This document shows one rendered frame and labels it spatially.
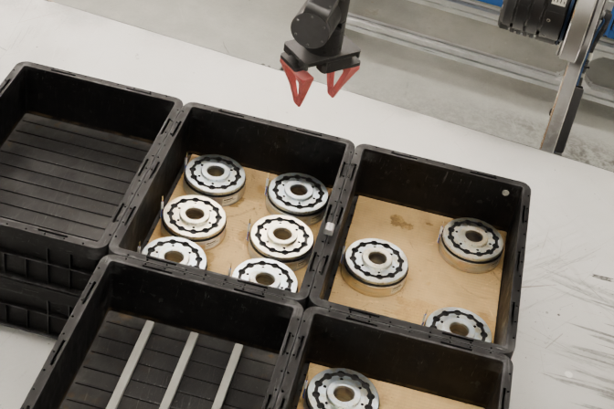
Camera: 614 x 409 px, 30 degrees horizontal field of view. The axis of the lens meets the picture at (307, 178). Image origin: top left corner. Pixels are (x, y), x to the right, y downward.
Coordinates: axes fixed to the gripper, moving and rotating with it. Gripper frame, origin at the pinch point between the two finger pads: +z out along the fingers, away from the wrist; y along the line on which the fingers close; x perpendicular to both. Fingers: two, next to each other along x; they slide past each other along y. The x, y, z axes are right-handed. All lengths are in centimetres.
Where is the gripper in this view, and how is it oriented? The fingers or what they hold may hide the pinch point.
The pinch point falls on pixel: (314, 95)
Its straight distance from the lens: 178.7
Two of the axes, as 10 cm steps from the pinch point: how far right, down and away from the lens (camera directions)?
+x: -5.3, -5.8, 6.1
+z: -1.3, 7.7, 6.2
